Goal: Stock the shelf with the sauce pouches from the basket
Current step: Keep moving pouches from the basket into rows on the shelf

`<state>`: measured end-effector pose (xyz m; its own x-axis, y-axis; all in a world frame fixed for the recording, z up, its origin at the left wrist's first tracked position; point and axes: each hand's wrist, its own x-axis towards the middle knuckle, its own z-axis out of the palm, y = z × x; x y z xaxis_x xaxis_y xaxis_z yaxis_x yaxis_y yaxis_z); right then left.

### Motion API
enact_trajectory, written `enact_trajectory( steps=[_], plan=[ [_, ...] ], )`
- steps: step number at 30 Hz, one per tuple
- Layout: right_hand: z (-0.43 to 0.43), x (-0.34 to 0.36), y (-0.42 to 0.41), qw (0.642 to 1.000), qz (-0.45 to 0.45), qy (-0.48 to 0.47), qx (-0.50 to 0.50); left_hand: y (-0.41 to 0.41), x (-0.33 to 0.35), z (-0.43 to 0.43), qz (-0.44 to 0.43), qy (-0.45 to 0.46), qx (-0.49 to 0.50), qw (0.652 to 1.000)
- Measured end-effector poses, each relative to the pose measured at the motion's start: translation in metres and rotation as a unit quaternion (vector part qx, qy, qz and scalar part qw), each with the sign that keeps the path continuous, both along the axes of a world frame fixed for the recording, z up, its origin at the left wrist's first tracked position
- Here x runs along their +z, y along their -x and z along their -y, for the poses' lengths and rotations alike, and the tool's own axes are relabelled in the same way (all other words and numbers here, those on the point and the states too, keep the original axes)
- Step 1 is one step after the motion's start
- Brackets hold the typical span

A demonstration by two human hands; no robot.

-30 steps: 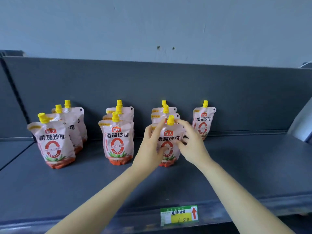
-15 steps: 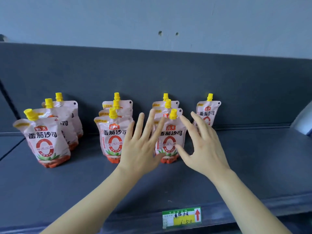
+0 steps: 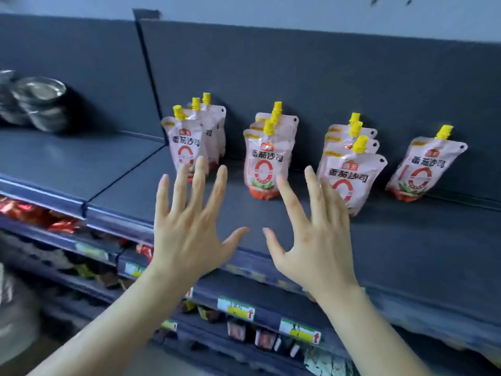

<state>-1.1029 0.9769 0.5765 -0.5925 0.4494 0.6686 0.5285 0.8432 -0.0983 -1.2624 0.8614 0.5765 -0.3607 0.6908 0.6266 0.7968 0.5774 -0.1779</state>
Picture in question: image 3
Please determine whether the person's left hand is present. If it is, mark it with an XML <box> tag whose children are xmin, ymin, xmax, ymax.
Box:
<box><xmin>150</xmin><ymin>155</ymin><xmax>250</xmax><ymax>288</ymax></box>

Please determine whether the person's right hand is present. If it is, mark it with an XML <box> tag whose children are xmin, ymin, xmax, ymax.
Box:
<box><xmin>262</xmin><ymin>165</ymin><xmax>359</xmax><ymax>302</ymax></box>

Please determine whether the dark blue shelf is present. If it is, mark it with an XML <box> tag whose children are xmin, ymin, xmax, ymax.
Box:
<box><xmin>0</xmin><ymin>9</ymin><xmax>501</xmax><ymax>376</ymax></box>

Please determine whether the person's left forearm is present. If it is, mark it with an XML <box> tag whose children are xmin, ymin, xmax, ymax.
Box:
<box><xmin>27</xmin><ymin>266</ymin><xmax>196</xmax><ymax>376</ymax></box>

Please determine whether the row of dark sauce bottles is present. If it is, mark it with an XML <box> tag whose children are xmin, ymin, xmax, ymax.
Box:
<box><xmin>180</xmin><ymin>299</ymin><xmax>304</xmax><ymax>361</ymax></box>

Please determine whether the pile of green white packets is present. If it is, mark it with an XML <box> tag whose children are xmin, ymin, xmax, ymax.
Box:
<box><xmin>303</xmin><ymin>346</ymin><xmax>353</xmax><ymax>376</ymax></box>

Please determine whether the row of red snack bags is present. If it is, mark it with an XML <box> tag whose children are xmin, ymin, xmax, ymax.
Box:
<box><xmin>0</xmin><ymin>195</ymin><xmax>154</xmax><ymax>263</ymax></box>

